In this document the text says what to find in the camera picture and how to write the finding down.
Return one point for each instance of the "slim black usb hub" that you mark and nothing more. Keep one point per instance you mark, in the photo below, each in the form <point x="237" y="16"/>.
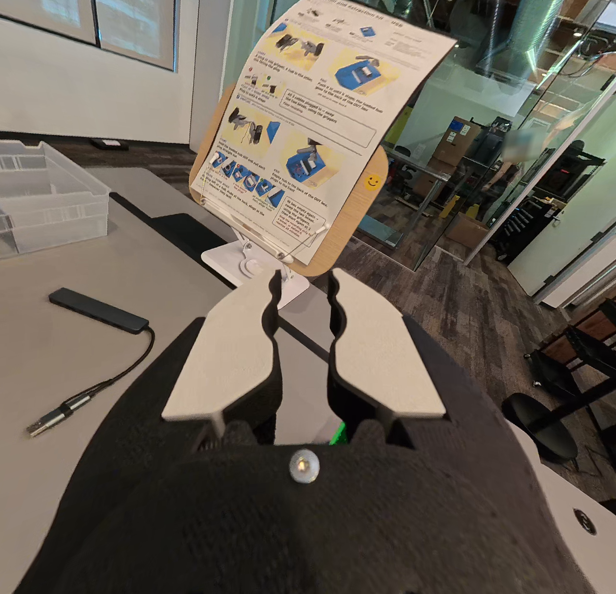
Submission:
<point x="96" y="308"/>

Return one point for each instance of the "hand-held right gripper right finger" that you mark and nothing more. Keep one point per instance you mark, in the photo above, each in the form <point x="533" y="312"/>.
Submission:
<point x="385" y="358"/>

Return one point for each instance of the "green plastic box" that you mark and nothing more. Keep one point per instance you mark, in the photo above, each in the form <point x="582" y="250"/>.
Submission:
<point x="338" y="435"/>

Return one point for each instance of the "black round stool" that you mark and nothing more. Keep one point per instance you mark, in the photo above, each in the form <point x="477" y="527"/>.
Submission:
<point x="539" y="425"/>

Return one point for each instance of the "clear plastic bin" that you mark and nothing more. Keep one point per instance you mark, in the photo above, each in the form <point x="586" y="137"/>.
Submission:
<point x="53" y="204"/>

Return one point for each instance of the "cardboard box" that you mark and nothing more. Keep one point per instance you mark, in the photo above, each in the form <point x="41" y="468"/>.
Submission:
<point x="469" y="231"/>
<point x="457" y="141"/>

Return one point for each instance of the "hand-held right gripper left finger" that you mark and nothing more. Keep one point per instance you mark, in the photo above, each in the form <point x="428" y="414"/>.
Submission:
<point x="226" y="358"/>

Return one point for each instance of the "wooden sheet holder board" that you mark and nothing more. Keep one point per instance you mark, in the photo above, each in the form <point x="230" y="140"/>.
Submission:
<point x="365" y="218"/>

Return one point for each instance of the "printed instruction sheet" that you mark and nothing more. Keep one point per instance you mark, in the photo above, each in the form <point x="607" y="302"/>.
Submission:
<point x="313" y="98"/>

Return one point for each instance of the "black tool rack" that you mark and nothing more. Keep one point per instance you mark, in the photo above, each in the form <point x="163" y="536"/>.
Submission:
<point x="544" y="204"/>

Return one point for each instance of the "yellow smiley sticker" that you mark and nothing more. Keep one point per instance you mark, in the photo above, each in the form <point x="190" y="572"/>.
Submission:
<point x="372" y="181"/>

